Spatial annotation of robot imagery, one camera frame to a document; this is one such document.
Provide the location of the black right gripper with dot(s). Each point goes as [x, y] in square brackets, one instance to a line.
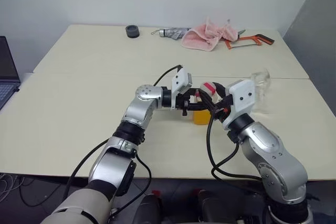
[223, 110]

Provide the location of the orange drink bottle red label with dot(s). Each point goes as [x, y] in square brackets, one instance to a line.
[200, 117]

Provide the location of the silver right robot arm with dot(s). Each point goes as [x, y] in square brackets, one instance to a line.
[273, 150]

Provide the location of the dark laptop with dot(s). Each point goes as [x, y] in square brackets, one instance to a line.
[6, 69]

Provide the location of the grey folded umbrella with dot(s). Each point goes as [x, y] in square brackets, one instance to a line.
[172, 33]

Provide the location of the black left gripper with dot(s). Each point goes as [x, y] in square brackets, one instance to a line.
[183, 102]

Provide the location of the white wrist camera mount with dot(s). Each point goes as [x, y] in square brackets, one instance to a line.
[180, 82]
[242, 95]

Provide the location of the orange hacksaw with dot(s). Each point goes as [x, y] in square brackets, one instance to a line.
[249, 41]

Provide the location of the dark rounded shape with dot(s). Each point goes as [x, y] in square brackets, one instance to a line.
[149, 207]

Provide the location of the black round tape roll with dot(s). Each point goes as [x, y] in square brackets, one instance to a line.
[132, 32]

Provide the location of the pink towel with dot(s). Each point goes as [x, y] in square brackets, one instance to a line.
[204, 36]

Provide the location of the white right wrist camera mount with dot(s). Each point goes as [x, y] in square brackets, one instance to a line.
[242, 95]

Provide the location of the grey metal tool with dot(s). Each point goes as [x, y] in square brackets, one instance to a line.
[241, 32]

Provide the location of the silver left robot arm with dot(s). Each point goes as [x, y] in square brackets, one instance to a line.
[141, 108]

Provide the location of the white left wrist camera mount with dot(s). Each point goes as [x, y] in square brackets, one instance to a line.
[180, 82]

